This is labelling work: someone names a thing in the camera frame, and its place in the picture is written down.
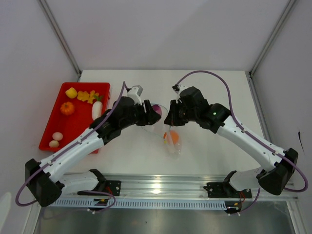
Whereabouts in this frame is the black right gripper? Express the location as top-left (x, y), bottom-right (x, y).
top-left (164, 100), bottom-right (198, 127)

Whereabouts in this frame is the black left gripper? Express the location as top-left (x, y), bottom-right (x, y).
top-left (120, 100), bottom-right (160, 130)

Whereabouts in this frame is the purple toy onion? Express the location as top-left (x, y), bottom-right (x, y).
top-left (152, 104), bottom-right (162, 116)

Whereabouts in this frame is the orange toy fruit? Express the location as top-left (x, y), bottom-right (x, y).
top-left (169, 130), bottom-right (180, 145)

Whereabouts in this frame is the clear zip top bag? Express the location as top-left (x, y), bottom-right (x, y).
top-left (142, 103), bottom-right (182, 159)

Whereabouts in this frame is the orange toy pumpkin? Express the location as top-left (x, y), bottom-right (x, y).
top-left (60, 102), bottom-right (75, 116)

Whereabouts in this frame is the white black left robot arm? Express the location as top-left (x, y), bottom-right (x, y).
top-left (25, 97), bottom-right (161, 207)

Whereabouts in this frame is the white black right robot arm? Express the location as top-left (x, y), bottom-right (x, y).
top-left (164, 85), bottom-right (298, 197)

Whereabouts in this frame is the white toy radish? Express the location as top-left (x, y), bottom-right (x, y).
top-left (91, 95), bottom-right (103, 120)

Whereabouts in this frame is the yellow toy ginger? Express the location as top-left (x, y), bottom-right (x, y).
top-left (77, 90), bottom-right (101, 104)

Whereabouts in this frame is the red plastic tray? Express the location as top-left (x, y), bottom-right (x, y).
top-left (39, 82), bottom-right (111, 152)

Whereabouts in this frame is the yellow toy pepper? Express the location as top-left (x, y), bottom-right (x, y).
top-left (65, 87), bottom-right (78, 99)

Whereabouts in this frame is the pink toy egg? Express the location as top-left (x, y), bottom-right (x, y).
top-left (52, 132), bottom-right (63, 141)

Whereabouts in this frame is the white toy mushroom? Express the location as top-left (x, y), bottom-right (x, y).
top-left (49, 140), bottom-right (59, 148)

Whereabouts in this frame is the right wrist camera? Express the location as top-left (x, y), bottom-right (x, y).
top-left (172, 84), bottom-right (188, 100)

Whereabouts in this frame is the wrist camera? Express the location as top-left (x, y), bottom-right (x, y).
top-left (127, 85), bottom-right (143, 105)
top-left (172, 84), bottom-right (188, 100)

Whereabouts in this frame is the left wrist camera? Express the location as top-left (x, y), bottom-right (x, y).
top-left (127, 85), bottom-right (143, 105)

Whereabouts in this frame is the aluminium table edge rail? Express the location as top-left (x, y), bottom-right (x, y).
top-left (33, 173), bottom-right (299, 202)

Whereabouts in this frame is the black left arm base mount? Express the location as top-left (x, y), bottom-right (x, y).
top-left (94, 180), bottom-right (121, 196)

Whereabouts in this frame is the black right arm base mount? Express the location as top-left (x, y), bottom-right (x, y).
top-left (203, 182), bottom-right (252, 198)

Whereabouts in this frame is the white slotted cable duct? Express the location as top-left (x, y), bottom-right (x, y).
top-left (50, 198), bottom-right (227, 211)

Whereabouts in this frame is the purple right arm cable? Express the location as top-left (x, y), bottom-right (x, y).
top-left (172, 70), bottom-right (309, 216)

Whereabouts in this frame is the left aluminium frame post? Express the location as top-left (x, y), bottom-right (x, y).
top-left (37, 0), bottom-right (82, 82)

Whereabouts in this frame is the aluminium frame post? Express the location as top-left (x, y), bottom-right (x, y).
top-left (37, 0), bottom-right (82, 82)
top-left (249, 0), bottom-right (299, 78)

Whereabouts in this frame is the right aluminium frame post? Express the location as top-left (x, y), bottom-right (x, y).
top-left (249, 0), bottom-right (299, 78)

